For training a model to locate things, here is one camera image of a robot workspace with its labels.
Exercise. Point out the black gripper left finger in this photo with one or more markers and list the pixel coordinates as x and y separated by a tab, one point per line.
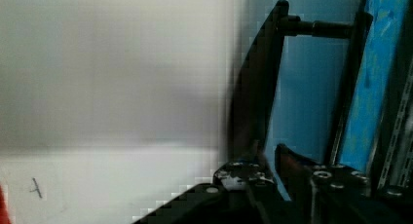
251	166

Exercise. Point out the black toaster oven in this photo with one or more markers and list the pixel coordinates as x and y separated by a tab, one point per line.
312	75

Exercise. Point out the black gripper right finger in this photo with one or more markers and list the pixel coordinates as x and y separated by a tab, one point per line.
325	194

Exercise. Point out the red ketchup bottle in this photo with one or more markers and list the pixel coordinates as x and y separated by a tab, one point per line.
4	216

